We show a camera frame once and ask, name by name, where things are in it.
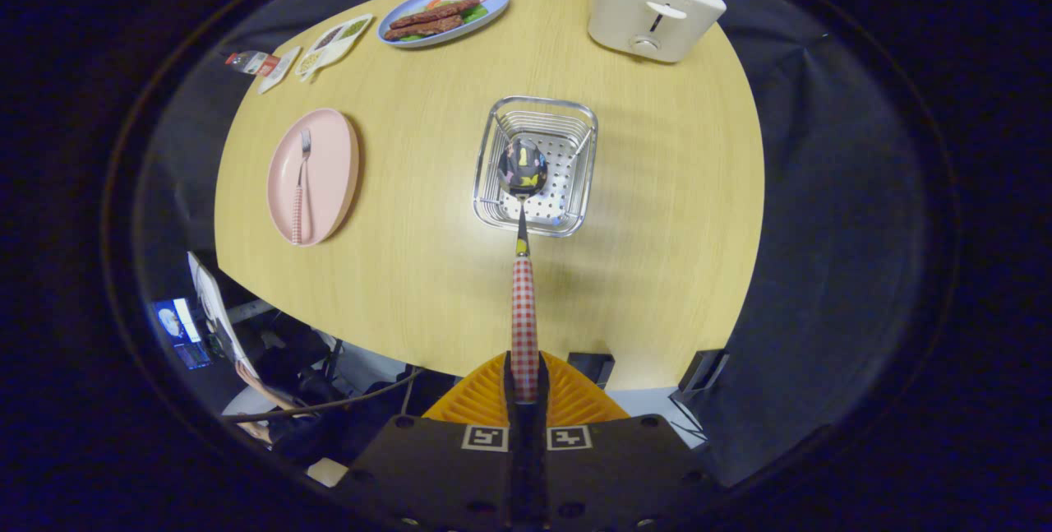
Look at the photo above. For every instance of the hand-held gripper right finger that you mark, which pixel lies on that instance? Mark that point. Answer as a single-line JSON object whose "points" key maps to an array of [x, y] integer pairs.
{"points": [[625, 474]]}

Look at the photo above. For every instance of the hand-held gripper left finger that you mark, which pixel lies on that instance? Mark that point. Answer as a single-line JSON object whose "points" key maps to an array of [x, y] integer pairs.
{"points": [[436, 474]]}

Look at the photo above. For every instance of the small black box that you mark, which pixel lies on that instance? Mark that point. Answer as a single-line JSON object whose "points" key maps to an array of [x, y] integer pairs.
{"points": [[701, 374], [590, 369]]}

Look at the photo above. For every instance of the white paper board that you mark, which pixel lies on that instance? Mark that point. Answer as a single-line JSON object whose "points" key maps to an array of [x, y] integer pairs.
{"points": [[214, 302]]}

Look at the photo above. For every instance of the laptop with lit screen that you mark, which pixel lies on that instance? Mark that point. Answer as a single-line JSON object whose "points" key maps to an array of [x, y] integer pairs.
{"points": [[185, 335]]}

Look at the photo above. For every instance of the pink round plate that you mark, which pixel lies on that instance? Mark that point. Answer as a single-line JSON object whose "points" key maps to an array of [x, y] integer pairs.
{"points": [[329, 170]]}

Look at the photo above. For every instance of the white square coaster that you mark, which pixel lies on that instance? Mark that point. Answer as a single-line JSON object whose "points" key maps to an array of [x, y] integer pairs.
{"points": [[279, 77]]}

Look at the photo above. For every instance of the white divided bean tray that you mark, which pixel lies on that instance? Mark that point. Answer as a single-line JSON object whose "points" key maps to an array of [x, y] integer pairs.
{"points": [[329, 51]]}

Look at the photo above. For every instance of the brown bacon strip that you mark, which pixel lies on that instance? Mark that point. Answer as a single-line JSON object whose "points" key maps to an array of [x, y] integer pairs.
{"points": [[423, 27], [436, 13]]}

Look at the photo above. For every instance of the clear bottle with red label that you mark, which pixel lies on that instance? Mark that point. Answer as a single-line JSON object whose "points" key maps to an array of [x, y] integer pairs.
{"points": [[259, 63]]}

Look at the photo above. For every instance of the white toaster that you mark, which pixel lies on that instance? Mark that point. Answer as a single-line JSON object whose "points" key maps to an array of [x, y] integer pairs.
{"points": [[633, 14]]}

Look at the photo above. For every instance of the green lettuce leaf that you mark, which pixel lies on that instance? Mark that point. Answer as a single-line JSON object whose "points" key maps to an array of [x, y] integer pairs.
{"points": [[475, 13]]}

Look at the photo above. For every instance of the blue oval plate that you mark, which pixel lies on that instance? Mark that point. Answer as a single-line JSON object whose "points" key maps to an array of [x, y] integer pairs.
{"points": [[496, 6]]}

